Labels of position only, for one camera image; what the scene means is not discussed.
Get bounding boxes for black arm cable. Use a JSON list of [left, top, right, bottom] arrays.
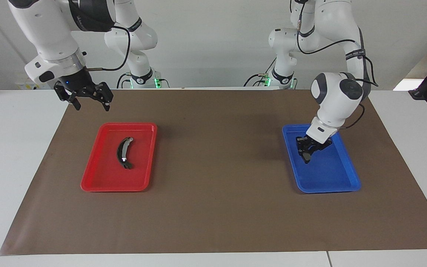
[[86, 25, 131, 72], [296, 0, 379, 130]]

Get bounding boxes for brown table mat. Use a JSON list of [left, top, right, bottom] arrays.
[[0, 89, 427, 256]]

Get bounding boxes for red plastic tray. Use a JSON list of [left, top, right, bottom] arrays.
[[80, 122, 158, 192]]

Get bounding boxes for curved metal brake shoe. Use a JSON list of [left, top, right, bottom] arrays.
[[116, 137, 134, 170]]

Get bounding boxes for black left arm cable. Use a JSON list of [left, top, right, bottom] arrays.
[[296, 0, 379, 130]]

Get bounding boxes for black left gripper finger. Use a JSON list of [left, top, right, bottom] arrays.
[[296, 136, 310, 162], [308, 139, 333, 160]]

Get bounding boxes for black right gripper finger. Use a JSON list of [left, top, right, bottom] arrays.
[[87, 82, 114, 112], [54, 85, 82, 111]]

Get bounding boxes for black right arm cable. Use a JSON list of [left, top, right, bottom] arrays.
[[86, 25, 131, 72]]

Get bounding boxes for blue plastic tray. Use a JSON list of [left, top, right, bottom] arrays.
[[282, 123, 361, 194]]

